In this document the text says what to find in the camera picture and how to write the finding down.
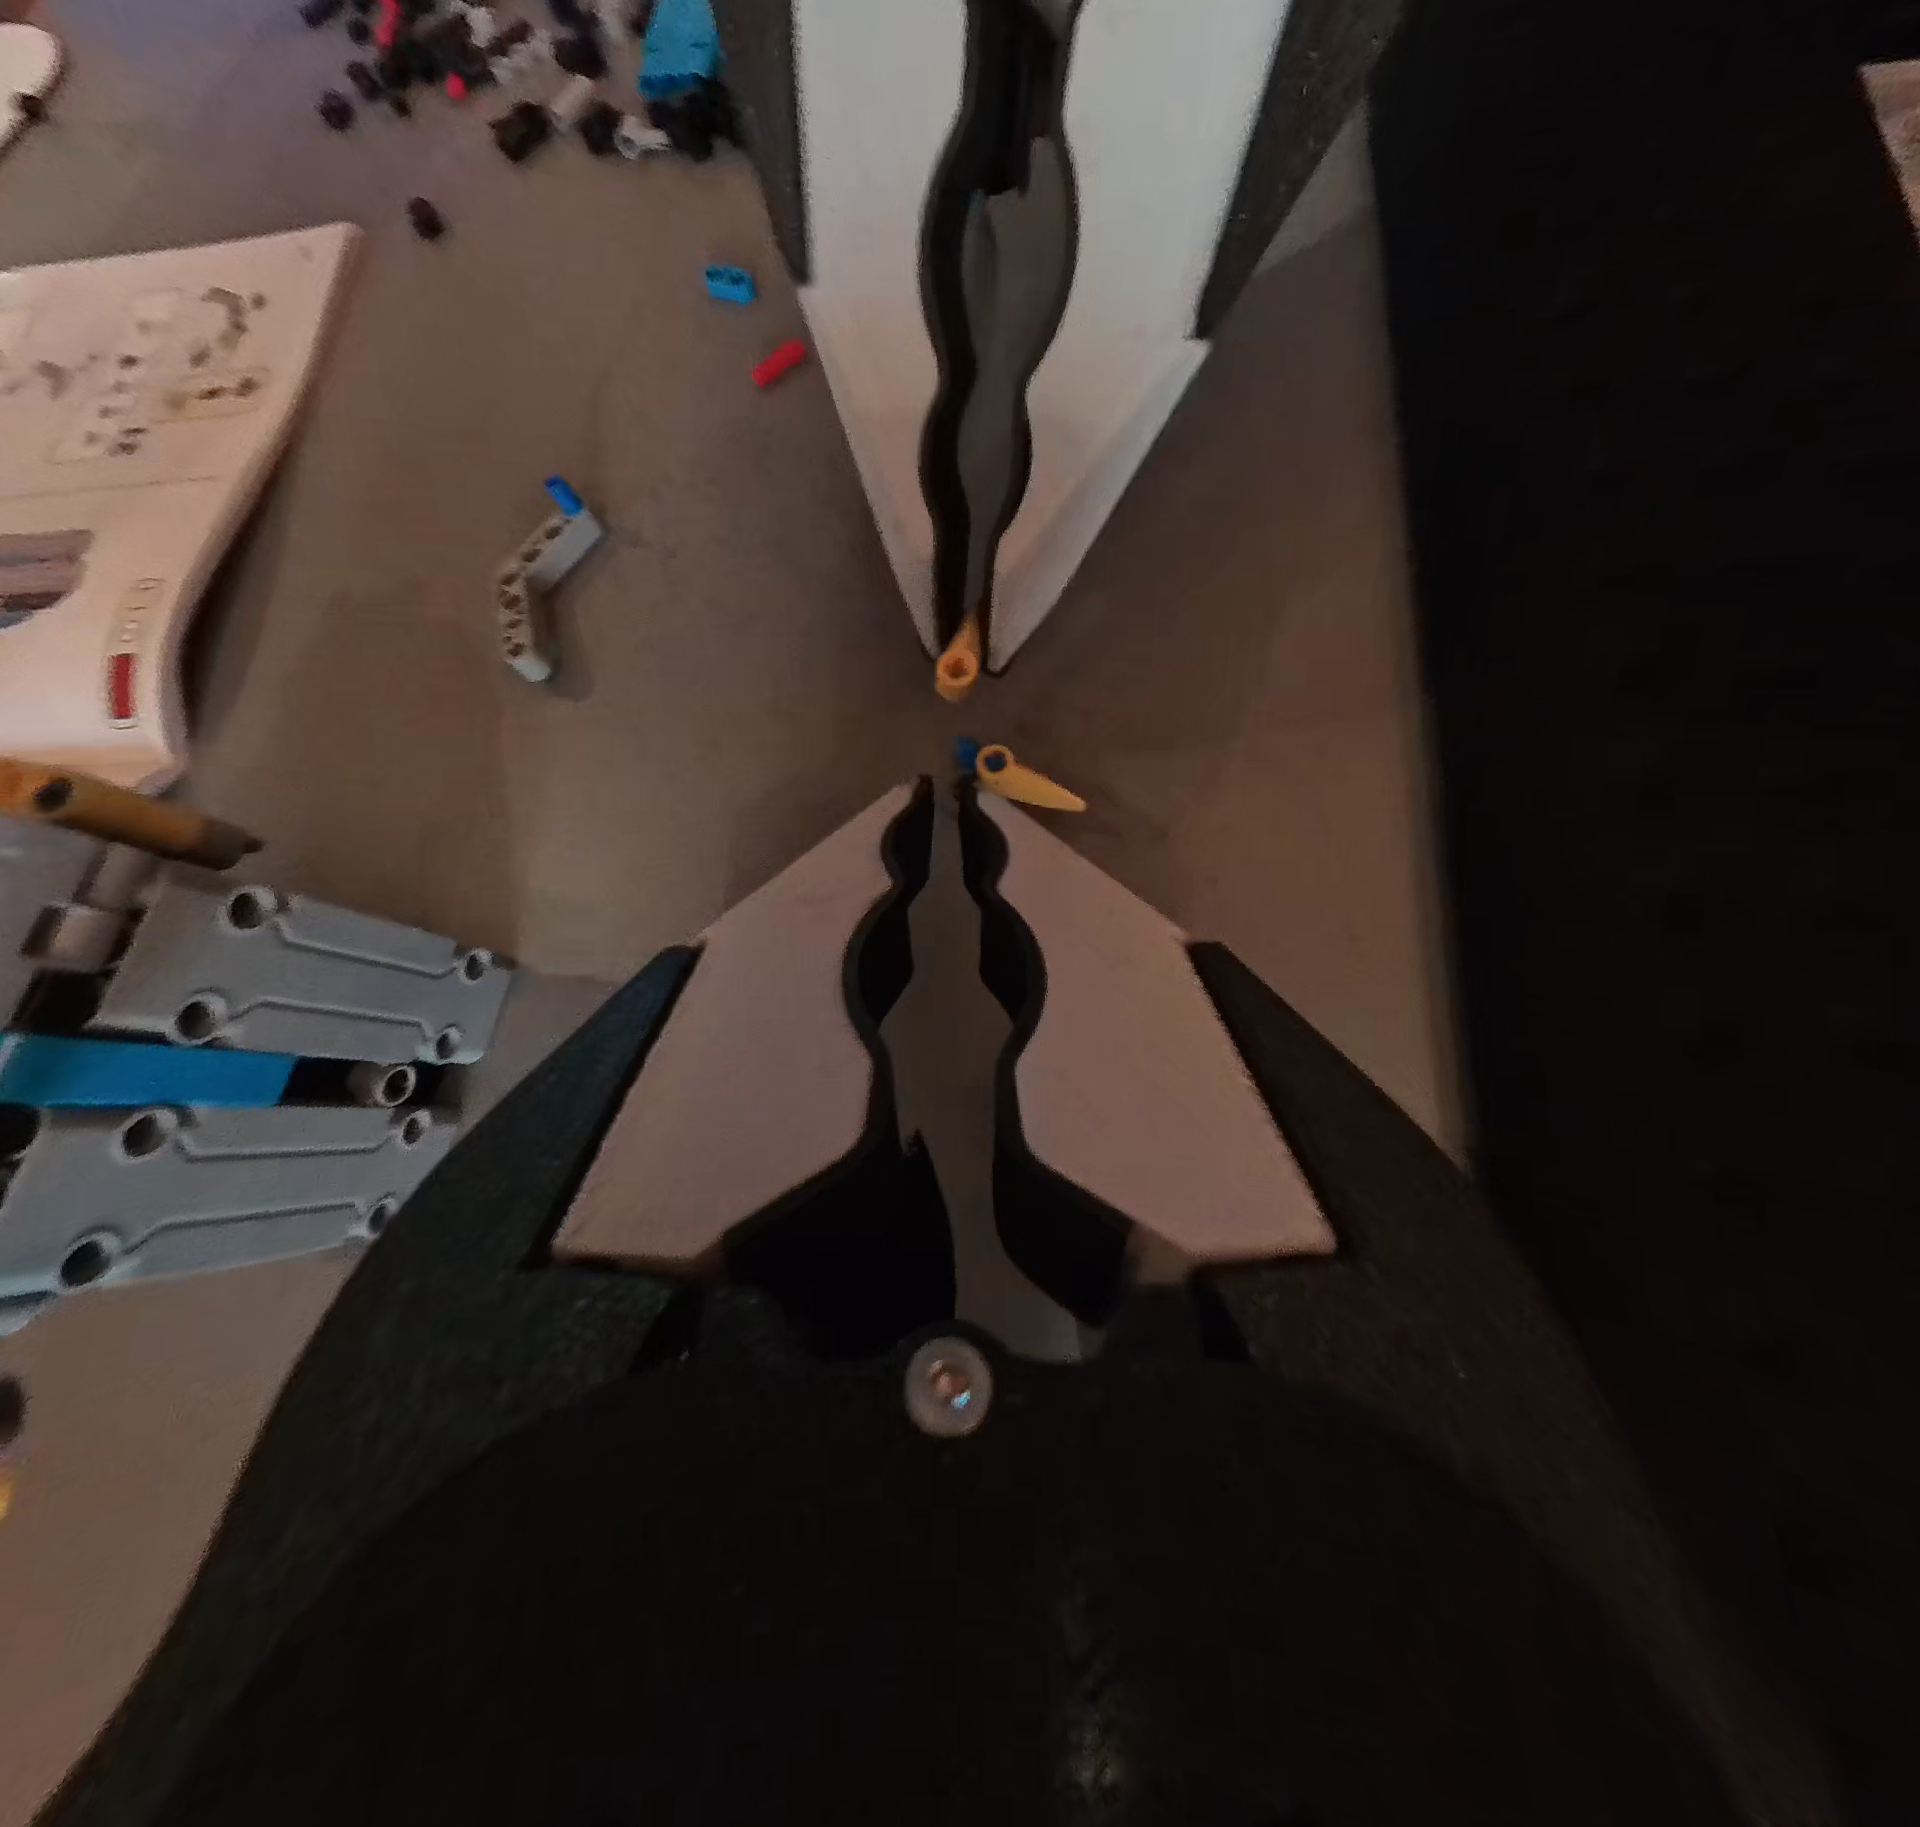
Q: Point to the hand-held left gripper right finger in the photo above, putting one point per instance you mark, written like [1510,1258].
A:
[1170,1093]

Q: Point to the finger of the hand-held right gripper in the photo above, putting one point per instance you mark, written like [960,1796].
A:
[1156,206]
[870,206]

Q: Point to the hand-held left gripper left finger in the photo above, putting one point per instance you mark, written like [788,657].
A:
[750,1079]

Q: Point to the red pin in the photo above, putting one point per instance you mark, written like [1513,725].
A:
[780,363]

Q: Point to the yellow claw brick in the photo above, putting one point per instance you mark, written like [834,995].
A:
[1036,784]
[960,664]

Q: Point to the grey blue brick robot model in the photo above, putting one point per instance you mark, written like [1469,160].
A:
[300,989]

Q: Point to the blue small brick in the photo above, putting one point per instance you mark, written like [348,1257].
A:
[732,283]

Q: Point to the pile of small brick pieces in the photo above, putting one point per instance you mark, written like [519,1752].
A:
[451,42]

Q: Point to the person's brown clothing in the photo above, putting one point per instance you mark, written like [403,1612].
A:
[1650,958]

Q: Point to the grey angled beam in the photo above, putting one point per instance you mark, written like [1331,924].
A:
[533,614]

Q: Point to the instruction booklet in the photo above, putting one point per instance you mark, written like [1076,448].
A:
[151,508]

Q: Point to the white folding stand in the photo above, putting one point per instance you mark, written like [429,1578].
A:
[27,81]

